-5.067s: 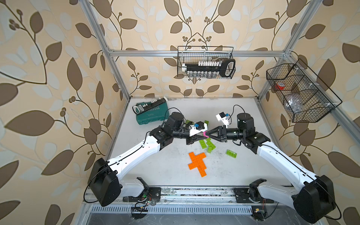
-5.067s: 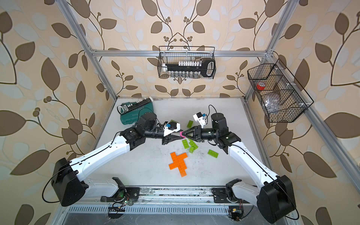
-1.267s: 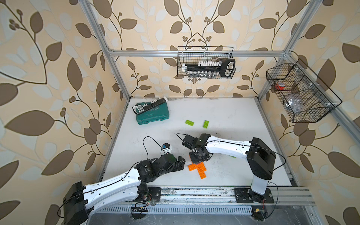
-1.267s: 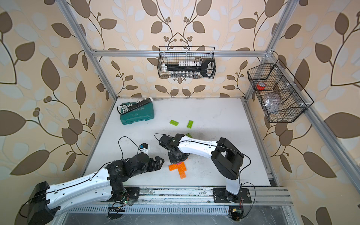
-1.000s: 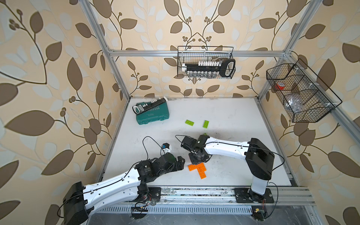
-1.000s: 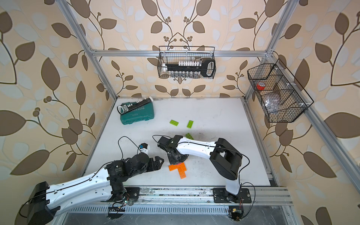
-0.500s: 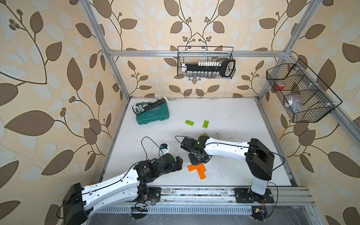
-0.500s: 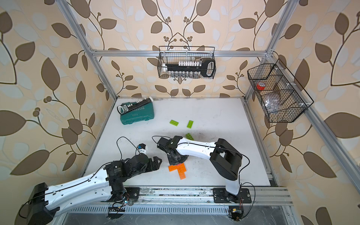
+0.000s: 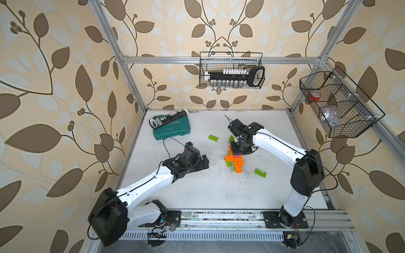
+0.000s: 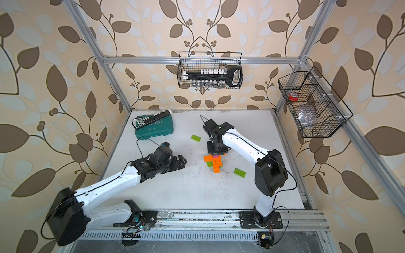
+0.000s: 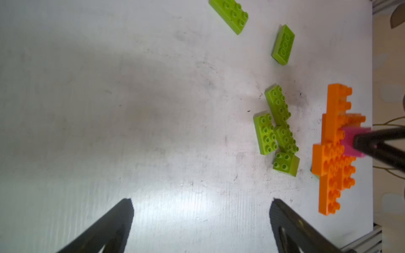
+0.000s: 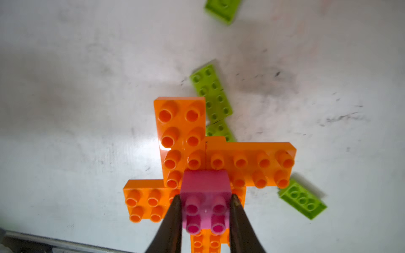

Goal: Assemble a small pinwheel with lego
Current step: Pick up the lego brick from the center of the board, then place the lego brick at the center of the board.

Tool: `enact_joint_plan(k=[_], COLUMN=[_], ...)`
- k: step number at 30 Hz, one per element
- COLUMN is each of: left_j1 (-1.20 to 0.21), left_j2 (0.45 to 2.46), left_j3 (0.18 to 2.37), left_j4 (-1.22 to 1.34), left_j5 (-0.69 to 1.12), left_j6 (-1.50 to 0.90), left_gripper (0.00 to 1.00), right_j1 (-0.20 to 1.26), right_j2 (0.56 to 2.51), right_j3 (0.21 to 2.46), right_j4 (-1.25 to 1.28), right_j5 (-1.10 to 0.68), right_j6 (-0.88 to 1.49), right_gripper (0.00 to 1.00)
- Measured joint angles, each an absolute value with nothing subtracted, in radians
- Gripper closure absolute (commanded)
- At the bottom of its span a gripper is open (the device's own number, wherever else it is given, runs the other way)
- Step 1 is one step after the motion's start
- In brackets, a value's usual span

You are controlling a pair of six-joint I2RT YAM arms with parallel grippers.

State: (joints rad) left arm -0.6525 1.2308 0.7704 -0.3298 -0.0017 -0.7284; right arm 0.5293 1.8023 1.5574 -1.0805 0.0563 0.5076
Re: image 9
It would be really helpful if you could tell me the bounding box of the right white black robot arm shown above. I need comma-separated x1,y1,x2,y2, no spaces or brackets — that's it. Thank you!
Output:
224,119,330,229

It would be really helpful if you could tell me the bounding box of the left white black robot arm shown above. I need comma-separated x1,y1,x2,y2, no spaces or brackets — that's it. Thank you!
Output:
88,142,209,246

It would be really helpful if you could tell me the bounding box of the green lego brick far right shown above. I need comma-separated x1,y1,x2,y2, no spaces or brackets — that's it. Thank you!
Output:
228,135,236,145

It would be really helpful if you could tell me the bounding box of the green lego brick far left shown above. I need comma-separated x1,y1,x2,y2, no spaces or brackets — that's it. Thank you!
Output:
208,135,219,142

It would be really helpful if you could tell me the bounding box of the green lego brick lower right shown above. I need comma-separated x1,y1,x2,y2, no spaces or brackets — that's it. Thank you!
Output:
254,168,267,178

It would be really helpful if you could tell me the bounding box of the green tool case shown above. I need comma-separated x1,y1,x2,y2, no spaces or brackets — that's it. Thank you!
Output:
153,116,191,140

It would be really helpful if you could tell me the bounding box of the black bit holder on case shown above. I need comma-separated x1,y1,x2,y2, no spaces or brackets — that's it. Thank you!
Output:
149,109,189,129

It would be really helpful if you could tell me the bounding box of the black socket set in basket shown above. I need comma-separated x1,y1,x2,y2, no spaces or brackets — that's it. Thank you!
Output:
202,66,265,89

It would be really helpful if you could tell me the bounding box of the clear plastic bag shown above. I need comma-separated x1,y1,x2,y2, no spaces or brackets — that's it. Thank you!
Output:
320,105,342,128

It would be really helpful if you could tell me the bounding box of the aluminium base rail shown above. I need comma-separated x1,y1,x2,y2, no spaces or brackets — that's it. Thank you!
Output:
101,207,355,246

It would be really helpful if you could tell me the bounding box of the black wire basket back wall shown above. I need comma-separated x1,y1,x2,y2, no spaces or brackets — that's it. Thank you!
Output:
199,51,265,89

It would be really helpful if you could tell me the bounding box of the black wire basket wall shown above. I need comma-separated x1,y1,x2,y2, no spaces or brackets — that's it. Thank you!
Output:
199,51,265,89
300,66,386,138

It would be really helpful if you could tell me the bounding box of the black wire basket right wall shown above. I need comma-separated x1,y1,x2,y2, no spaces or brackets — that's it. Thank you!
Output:
300,66,386,138

